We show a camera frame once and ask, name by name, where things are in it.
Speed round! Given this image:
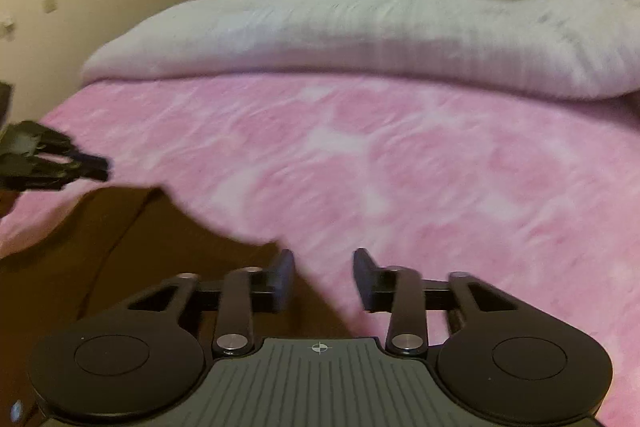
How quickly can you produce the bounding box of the brown knit sweater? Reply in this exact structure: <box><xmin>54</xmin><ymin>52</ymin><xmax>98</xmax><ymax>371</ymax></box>
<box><xmin>1</xmin><ymin>187</ymin><xmax>354</xmax><ymax>426</ymax></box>

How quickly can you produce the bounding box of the pink floral bed blanket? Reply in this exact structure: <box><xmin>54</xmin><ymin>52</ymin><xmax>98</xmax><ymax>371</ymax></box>
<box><xmin>0</xmin><ymin>74</ymin><xmax>640</xmax><ymax>427</ymax></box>

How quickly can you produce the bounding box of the grey striped duvet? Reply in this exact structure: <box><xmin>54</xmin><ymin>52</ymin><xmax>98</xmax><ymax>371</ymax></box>
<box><xmin>81</xmin><ymin>0</ymin><xmax>639</xmax><ymax>101</ymax></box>

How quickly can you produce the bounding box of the wall socket plate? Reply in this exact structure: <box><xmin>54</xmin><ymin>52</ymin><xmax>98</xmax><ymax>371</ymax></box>
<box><xmin>42</xmin><ymin>0</ymin><xmax>58</xmax><ymax>14</ymax></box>

